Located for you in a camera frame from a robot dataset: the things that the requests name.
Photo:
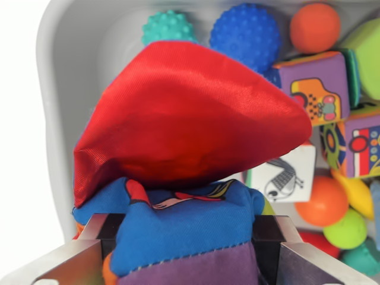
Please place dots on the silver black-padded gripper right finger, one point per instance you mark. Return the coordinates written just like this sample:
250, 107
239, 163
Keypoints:
300, 261

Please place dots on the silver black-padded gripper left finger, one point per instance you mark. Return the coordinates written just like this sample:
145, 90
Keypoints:
74, 261

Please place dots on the purple cloth cube blue car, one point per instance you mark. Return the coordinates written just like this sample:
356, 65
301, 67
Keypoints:
184, 118

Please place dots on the grey plastic bin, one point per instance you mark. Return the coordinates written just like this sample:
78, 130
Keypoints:
77, 59

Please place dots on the red soft plush shape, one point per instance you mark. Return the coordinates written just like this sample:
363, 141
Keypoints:
320, 243

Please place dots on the lime green ball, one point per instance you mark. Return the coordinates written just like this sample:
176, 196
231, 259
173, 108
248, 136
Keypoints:
345, 230

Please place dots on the orange smooth ball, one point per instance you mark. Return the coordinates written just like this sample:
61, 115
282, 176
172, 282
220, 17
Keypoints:
322, 202
314, 28

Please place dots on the teal soft shape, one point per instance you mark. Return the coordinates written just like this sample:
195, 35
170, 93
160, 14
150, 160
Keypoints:
363, 261

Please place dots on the white cloth cube bird print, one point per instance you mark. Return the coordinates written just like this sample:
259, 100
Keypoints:
285, 181

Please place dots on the light blue foam block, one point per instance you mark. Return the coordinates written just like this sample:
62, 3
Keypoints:
375, 213

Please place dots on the yellow toy lemon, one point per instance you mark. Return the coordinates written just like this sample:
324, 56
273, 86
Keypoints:
356, 190

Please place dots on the purple cloth cube fire truck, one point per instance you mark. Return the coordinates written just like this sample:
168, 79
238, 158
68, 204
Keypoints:
359, 145

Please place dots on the purple cloth cube orange taxi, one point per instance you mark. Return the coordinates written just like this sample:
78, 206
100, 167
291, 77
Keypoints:
314, 80

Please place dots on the teal blue cloth block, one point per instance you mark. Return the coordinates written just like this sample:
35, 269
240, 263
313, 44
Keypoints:
354, 77

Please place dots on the lime green soft cone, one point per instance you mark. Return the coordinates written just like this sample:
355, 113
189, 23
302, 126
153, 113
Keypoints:
368, 59

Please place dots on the blue knobby rubber ball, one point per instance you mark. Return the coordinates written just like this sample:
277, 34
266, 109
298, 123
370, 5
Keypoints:
246, 35

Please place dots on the teal knobby rubber ball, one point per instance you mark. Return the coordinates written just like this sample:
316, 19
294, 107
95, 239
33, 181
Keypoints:
167, 26

